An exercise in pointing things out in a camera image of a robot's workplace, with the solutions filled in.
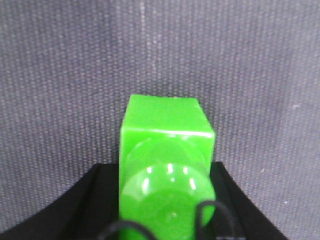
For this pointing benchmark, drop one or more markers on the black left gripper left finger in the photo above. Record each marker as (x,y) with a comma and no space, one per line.
(81,213)

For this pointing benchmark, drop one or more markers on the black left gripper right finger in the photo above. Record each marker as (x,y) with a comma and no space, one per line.
(249,222)

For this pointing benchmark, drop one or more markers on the green plastic block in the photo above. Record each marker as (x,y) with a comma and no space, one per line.
(165,158)

